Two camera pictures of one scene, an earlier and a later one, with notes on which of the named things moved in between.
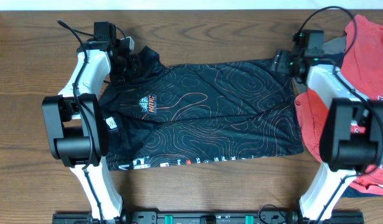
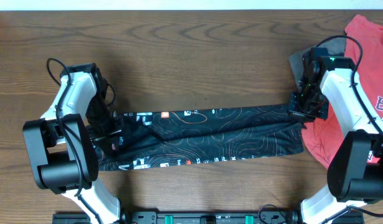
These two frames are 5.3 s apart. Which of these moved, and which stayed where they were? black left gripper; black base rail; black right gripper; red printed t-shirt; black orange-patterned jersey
Moved: black right gripper; black left gripper; black orange-patterned jersey
Stayed: black base rail; red printed t-shirt
